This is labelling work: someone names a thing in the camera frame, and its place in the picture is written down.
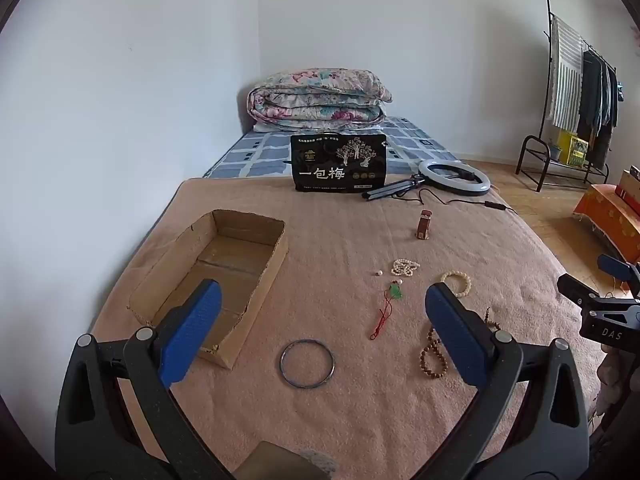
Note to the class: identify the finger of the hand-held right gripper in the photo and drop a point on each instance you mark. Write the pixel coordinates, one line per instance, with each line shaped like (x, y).
(575, 287)
(615, 266)

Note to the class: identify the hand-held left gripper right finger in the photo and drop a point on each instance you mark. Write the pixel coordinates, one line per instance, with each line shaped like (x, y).
(457, 330)

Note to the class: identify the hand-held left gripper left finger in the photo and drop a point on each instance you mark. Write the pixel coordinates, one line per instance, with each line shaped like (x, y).
(197, 320)

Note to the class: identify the dark metal bangle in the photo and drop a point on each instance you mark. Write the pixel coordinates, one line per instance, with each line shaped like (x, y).
(281, 362)

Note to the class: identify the person's right hand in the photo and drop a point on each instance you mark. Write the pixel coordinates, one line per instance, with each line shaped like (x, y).
(609, 380)

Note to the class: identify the cardboard box with red label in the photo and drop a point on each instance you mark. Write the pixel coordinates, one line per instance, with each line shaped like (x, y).
(630, 182)

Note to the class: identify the yellow box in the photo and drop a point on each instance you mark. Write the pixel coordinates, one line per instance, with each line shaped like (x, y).
(572, 147)

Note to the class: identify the black metal clothes rack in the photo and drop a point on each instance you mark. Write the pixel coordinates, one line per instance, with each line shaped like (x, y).
(530, 150)

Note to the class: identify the folded black tripod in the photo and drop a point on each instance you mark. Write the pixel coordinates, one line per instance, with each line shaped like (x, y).
(385, 191)

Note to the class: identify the row of dark hanging clothes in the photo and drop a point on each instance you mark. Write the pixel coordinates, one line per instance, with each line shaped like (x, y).
(597, 95)

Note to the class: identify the blue plaid bed sheet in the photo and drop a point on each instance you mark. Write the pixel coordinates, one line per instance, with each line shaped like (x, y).
(250, 152)

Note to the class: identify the striped hanging cloth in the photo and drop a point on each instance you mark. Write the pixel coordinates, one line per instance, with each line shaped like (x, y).
(567, 85)

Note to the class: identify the black snack bag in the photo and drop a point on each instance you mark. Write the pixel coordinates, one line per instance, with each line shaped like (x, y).
(340, 165)

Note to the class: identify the folded floral quilt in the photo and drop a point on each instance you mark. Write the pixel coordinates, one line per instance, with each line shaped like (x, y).
(320, 95)

